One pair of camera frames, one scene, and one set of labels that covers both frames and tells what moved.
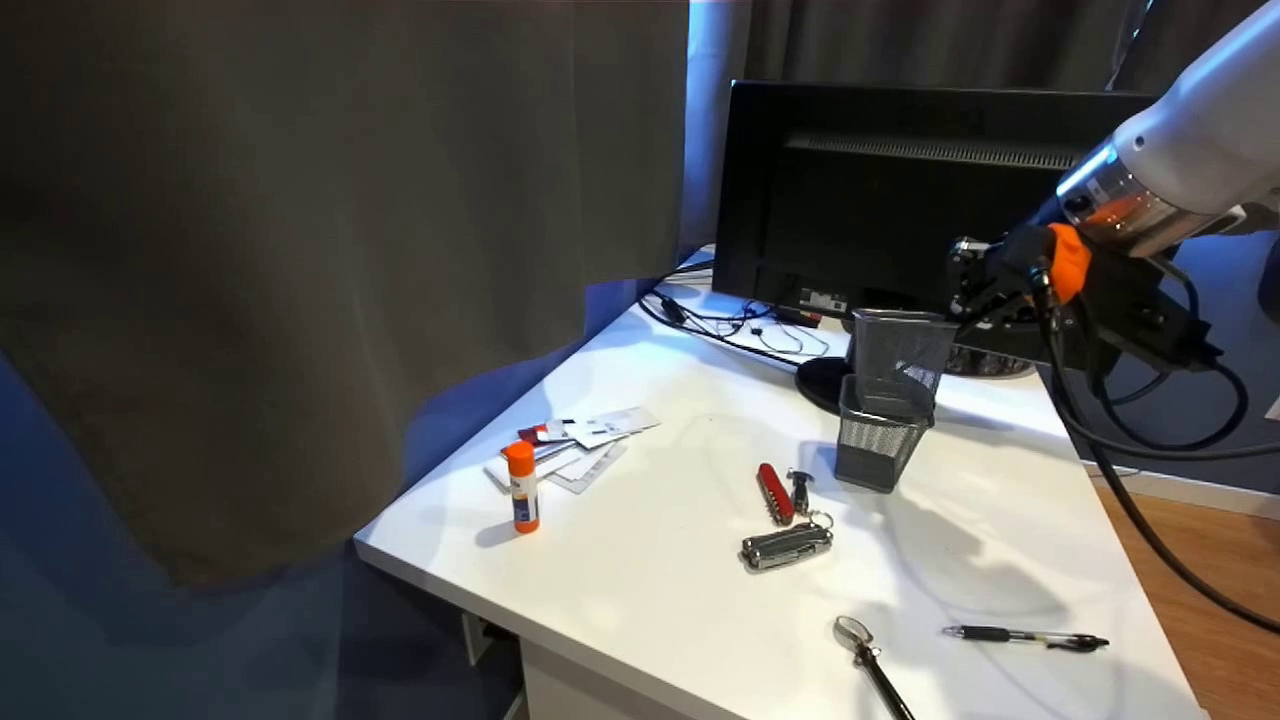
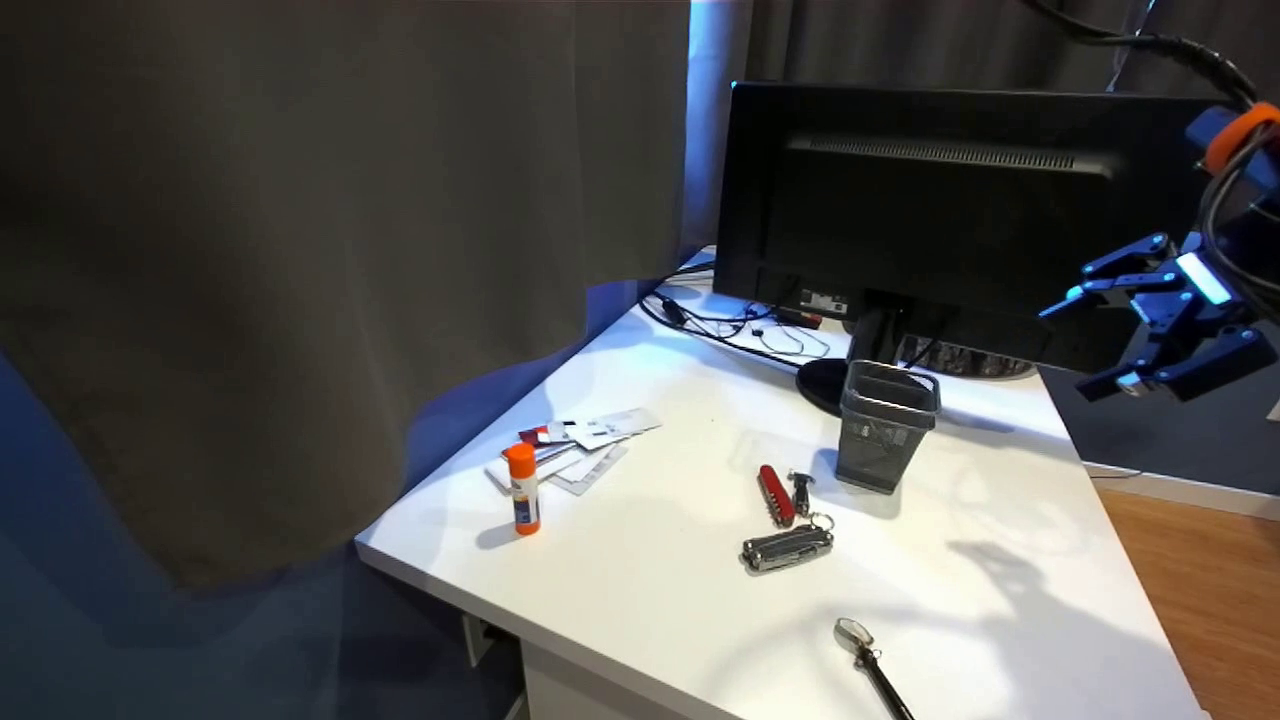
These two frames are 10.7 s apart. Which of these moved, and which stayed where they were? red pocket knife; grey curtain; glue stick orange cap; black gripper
Moved: black gripper
Stayed: glue stick orange cap; grey curtain; red pocket knife
